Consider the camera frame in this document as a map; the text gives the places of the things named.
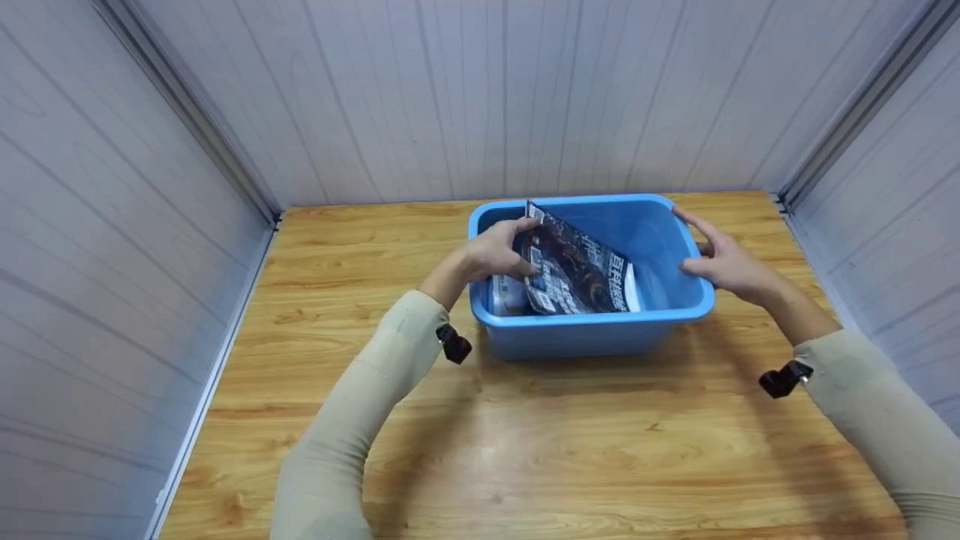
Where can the person's right forearm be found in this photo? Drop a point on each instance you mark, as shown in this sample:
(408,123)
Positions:
(862,390)

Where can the dark glossy magazine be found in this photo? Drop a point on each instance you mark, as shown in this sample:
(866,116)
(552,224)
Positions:
(574,266)

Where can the blue plastic bin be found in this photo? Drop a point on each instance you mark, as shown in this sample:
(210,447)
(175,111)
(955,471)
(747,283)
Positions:
(600,322)

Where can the black wrist band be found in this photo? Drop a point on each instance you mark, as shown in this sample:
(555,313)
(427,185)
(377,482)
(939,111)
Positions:
(454,344)
(784,379)

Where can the person's right hand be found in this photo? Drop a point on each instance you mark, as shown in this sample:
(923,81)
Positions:
(731,262)

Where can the person's left hand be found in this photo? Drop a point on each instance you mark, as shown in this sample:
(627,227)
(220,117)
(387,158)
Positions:
(492,251)

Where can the person's left forearm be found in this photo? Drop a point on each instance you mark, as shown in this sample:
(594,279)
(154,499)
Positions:
(360,420)

